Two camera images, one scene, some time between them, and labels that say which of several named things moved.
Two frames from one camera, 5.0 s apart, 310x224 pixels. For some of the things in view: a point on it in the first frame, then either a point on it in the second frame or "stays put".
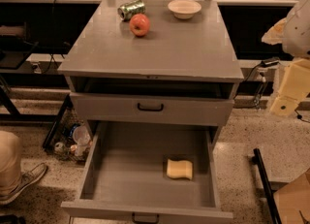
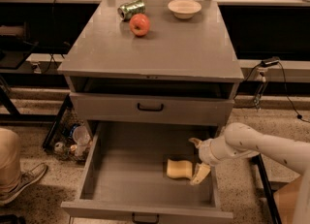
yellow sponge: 179,169 stays put
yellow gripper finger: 294,86 → 201,171
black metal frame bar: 258,159 stays put
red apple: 139,24 stays put
